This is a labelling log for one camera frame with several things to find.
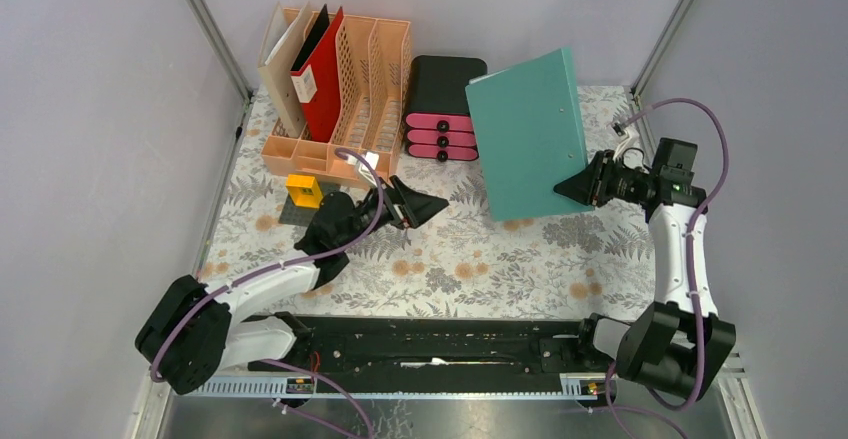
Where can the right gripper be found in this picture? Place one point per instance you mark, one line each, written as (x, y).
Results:
(590, 186)

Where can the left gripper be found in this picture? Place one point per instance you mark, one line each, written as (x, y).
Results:
(415, 207)

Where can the pink drawer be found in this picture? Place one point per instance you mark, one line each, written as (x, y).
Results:
(443, 154)
(439, 122)
(441, 138)

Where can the teal folder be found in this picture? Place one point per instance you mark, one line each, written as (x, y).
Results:
(530, 136)

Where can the pink top drawer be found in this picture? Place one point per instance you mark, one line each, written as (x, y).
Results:
(439, 122)

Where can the black drawer cabinet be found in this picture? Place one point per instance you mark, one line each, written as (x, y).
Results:
(437, 84)

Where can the red folder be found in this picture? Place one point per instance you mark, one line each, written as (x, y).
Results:
(315, 75)

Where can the beige cardboard sheet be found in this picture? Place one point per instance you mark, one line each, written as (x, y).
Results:
(283, 38)

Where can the pink bottom drawer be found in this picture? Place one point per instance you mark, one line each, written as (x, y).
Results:
(443, 154)

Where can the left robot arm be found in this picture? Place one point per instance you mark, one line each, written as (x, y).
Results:
(197, 329)

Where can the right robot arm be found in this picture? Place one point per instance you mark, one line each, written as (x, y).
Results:
(678, 344)

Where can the floral table mat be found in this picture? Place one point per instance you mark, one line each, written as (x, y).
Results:
(462, 263)

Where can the yellow plastic block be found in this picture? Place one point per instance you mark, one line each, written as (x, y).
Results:
(304, 191)

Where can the gray building baseplate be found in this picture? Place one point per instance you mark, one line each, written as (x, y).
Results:
(296, 215)

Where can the peach plastic file organizer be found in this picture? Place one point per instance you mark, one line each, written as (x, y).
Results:
(374, 61)

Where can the black mounting rail base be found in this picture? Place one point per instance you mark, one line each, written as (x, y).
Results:
(448, 356)

